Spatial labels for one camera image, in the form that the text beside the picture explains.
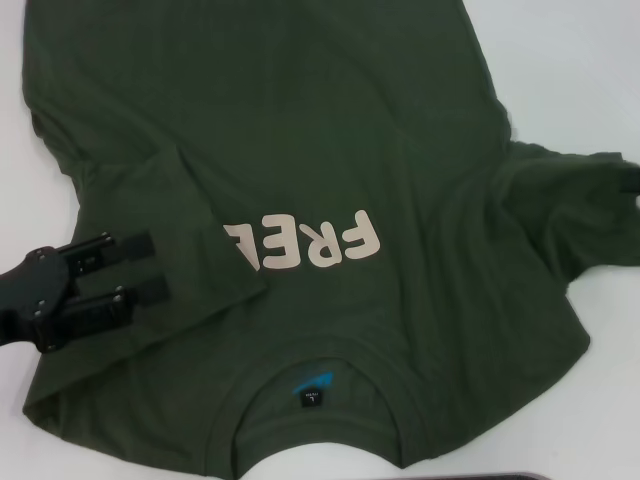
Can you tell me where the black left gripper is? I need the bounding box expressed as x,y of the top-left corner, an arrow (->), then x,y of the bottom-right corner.
0,229 -> 173,357

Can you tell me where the dark green FREE t-shirt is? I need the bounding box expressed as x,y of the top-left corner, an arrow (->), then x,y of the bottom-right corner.
18,0 -> 640,469

